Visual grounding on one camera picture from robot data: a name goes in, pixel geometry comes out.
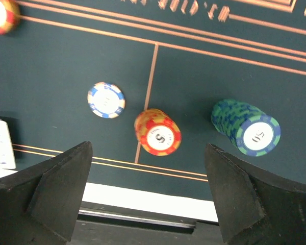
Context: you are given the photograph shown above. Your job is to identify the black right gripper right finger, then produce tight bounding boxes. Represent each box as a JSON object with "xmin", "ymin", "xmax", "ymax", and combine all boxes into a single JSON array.
[{"xmin": 205, "ymin": 143, "xmax": 306, "ymax": 244}]

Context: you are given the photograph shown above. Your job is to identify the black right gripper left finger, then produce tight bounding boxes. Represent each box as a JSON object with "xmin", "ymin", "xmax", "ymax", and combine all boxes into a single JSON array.
[{"xmin": 0, "ymin": 141, "xmax": 93, "ymax": 244}]

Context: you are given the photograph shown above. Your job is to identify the green blue chip stack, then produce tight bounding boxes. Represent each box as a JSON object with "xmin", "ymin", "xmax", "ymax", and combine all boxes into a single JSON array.
[{"xmin": 211, "ymin": 99, "xmax": 281, "ymax": 157}]

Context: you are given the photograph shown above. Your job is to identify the orange red chip stack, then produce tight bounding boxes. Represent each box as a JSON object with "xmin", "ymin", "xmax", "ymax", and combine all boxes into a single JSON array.
[{"xmin": 134, "ymin": 108, "xmax": 182, "ymax": 156}]

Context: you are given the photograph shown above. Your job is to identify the white blue chip stack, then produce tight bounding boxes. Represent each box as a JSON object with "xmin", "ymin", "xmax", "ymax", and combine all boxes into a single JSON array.
[{"xmin": 87, "ymin": 82, "xmax": 125, "ymax": 118}]

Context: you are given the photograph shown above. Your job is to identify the orange red poker chip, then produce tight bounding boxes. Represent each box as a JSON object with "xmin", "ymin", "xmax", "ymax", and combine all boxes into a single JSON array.
[{"xmin": 0, "ymin": 0, "xmax": 20, "ymax": 35}]

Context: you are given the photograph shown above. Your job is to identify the blue playing card deck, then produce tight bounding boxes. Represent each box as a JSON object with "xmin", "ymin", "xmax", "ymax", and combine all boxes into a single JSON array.
[{"xmin": 0, "ymin": 119, "xmax": 16, "ymax": 169}]

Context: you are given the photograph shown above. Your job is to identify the dark green poker mat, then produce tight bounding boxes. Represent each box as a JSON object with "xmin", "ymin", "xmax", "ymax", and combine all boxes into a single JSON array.
[{"xmin": 0, "ymin": 1, "xmax": 306, "ymax": 200}]

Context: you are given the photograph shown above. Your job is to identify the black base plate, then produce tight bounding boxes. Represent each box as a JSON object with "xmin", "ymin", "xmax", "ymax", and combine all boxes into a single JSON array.
[{"xmin": 69, "ymin": 202, "xmax": 223, "ymax": 244}]

